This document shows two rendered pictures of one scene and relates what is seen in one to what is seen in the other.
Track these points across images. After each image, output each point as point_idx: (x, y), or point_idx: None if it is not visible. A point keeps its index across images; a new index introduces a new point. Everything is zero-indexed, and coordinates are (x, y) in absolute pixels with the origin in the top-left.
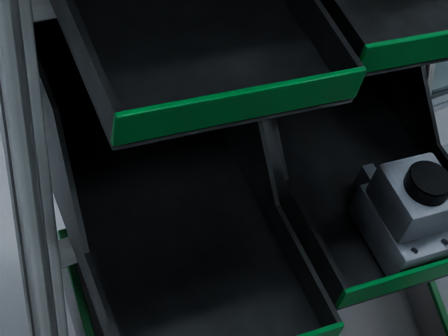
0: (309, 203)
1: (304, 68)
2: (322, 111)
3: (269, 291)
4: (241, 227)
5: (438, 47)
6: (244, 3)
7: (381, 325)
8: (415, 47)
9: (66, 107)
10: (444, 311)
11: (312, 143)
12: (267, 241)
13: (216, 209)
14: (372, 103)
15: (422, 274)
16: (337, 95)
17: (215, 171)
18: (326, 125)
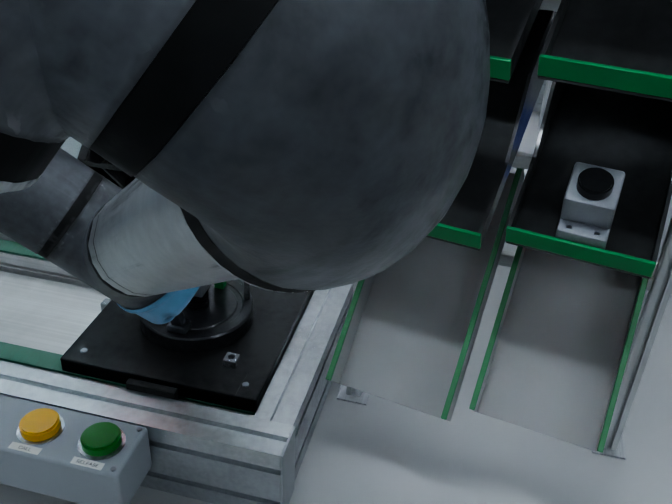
0: (548, 182)
1: (497, 56)
2: (617, 137)
3: (469, 207)
4: (486, 170)
5: (601, 76)
6: (502, 13)
7: (597, 314)
8: (580, 69)
9: None
10: (635, 320)
11: (588, 152)
12: (493, 184)
13: (481, 154)
14: (663, 148)
15: (571, 248)
16: (494, 73)
17: (500, 136)
18: (610, 146)
